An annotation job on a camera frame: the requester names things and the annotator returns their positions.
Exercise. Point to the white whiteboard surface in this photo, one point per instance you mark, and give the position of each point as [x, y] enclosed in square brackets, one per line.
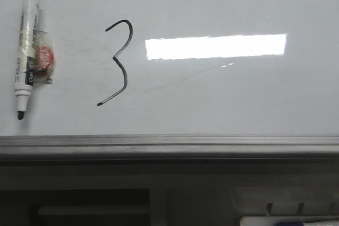
[179, 67]

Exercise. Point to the white blue marker in tray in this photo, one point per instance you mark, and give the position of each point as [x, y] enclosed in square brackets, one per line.
[289, 220]

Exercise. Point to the aluminium whiteboard frame rail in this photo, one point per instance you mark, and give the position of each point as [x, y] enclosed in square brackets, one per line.
[44, 148]

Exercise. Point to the white black whiteboard marker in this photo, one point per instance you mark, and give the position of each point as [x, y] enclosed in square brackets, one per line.
[36, 59]

